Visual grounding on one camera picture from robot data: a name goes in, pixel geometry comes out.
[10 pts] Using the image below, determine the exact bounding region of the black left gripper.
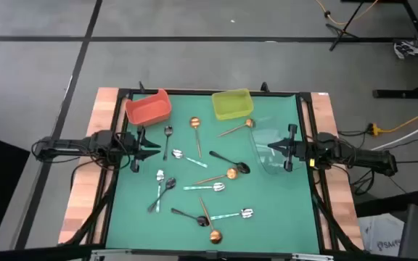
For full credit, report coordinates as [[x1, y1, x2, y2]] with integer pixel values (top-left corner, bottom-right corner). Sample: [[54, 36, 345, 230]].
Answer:
[[123, 125, 163, 173]]

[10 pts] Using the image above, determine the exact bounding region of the white cardboard box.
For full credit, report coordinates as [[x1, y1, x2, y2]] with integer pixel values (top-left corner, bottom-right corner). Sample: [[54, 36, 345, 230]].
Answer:
[[357, 212, 406, 257]]

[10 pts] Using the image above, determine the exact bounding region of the silver spoon teal patterned handle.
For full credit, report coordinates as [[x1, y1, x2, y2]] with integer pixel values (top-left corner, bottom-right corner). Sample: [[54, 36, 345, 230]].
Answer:
[[171, 149, 209, 169], [155, 169, 165, 214], [209, 207, 255, 221], [182, 182, 226, 193]]

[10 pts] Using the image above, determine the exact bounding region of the black spoon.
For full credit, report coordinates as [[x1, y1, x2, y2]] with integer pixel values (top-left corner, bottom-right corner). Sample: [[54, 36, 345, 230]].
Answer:
[[208, 150, 252, 175], [162, 125, 174, 162], [170, 207, 210, 228], [147, 176, 177, 214]]

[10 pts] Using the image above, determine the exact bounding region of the green table mat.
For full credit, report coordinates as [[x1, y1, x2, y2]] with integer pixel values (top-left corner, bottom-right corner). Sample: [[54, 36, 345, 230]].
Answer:
[[105, 93, 321, 254]]

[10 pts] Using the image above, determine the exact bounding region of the black aluminium table frame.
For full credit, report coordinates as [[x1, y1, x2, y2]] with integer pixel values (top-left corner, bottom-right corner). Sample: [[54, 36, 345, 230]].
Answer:
[[58, 81, 364, 261]]

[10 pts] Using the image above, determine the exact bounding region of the clear plastic bin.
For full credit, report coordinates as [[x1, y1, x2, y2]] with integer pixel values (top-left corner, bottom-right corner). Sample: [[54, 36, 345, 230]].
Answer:
[[249, 115, 307, 176]]

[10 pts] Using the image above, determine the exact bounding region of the orange plastic bin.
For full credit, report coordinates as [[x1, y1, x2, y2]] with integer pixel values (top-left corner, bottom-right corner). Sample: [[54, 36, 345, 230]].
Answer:
[[124, 88, 173, 128]]

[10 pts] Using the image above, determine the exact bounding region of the orange extension cable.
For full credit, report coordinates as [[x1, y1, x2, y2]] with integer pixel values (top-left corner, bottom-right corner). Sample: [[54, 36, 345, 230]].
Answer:
[[378, 104, 418, 134], [314, 0, 380, 26]]

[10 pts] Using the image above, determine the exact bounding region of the black desk frame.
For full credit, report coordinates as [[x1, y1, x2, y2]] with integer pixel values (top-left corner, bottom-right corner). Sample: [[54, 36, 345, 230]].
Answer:
[[341, 0, 418, 99]]

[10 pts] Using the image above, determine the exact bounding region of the copper spoon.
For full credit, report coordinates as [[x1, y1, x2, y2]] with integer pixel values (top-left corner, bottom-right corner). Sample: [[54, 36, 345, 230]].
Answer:
[[189, 116, 202, 160], [217, 117, 256, 138], [197, 196, 224, 245], [193, 167, 239, 186]]

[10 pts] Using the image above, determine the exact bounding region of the yellow-green plastic bin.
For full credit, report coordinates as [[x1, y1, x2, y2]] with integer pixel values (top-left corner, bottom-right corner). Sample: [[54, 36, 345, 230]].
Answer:
[[211, 88, 255, 121]]

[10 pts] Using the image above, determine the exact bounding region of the white cable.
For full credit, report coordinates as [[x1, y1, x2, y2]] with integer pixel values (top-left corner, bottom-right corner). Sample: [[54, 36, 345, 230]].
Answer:
[[369, 115, 418, 152]]

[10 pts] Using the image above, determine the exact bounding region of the person's shoe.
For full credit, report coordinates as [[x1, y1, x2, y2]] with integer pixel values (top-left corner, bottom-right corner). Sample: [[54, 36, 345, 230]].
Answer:
[[393, 38, 418, 60]]

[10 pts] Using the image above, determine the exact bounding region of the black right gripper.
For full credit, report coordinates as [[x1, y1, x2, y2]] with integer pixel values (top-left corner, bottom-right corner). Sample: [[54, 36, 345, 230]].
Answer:
[[267, 123, 307, 173]]

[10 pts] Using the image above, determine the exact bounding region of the silver metal bracket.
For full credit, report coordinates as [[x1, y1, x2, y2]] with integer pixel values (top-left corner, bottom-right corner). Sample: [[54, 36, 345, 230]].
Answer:
[[291, 253, 335, 261], [89, 249, 132, 261]]

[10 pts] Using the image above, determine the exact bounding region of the black tripod stand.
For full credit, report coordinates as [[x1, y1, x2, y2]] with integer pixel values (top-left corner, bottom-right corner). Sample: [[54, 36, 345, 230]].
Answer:
[[324, 0, 366, 51]]

